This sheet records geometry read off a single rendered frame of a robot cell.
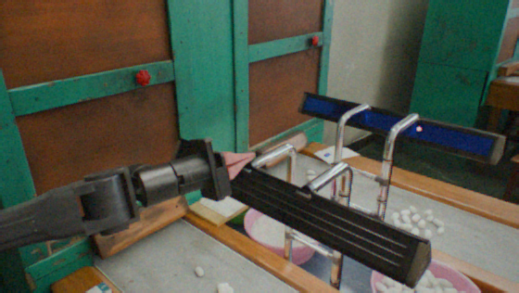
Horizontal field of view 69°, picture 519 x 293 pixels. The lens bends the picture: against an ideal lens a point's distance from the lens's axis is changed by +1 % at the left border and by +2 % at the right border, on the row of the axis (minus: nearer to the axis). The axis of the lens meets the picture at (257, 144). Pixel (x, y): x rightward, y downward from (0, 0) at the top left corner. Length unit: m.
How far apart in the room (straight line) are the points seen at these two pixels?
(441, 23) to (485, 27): 0.31
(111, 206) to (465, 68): 3.06
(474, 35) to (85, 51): 2.82
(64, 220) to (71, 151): 0.51
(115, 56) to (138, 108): 0.16
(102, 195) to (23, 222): 0.09
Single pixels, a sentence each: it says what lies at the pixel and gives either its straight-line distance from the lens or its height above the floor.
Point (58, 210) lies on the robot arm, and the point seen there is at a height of 1.22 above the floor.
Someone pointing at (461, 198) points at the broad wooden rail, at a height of 0.76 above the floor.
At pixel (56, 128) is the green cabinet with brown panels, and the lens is 1.01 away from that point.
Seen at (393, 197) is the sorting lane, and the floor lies 0.74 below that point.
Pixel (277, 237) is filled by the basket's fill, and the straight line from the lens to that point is 1.21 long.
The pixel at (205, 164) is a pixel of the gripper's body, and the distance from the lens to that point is 0.59.
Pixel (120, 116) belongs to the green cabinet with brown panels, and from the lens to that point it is 1.07.
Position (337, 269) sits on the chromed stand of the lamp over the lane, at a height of 0.82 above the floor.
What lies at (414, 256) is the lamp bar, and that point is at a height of 1.09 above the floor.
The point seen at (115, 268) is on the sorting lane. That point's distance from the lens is 1.17.
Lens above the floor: 1.49
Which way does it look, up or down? 24 degrees down
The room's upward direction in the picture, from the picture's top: straight up
